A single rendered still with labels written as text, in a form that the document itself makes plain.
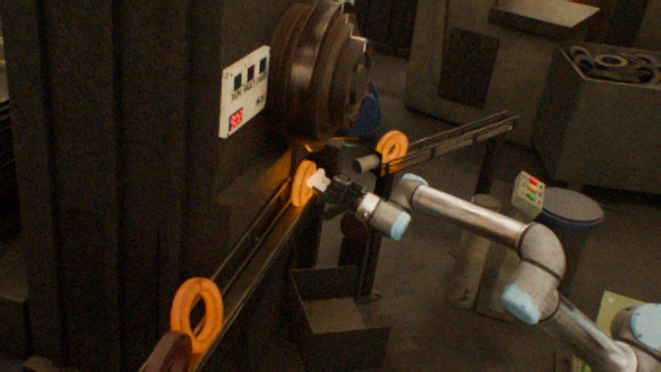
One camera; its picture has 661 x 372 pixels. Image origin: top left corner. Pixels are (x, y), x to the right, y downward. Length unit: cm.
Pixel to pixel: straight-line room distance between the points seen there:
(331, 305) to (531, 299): 55
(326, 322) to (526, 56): 310
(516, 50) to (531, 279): 289
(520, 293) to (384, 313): 111
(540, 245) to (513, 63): 282
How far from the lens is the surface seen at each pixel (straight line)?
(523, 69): 470
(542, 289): 198
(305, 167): 222
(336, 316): 194
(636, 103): 417
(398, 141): 269
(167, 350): 157
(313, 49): 194
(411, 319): 298
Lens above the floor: 182
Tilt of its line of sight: 28 degrees down
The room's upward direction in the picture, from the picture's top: 8 degrees clockwise
